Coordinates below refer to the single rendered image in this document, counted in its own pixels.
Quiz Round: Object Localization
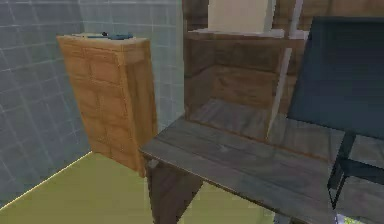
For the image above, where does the dark blue television set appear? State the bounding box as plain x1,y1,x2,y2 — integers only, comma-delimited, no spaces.
287,15,384,210

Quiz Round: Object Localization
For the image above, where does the dark wooden desk with hutch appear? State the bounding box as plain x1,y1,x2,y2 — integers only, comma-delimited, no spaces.
139,0,384,224

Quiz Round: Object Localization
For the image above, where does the light wooden chest of drawers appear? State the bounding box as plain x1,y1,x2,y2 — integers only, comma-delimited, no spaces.
55,33,159,178

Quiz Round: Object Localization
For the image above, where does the cream box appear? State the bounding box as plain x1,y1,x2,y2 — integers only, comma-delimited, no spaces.
207,0,277,34

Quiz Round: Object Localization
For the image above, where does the blue flat object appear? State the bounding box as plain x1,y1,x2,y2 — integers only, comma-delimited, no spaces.
87,31,134,41

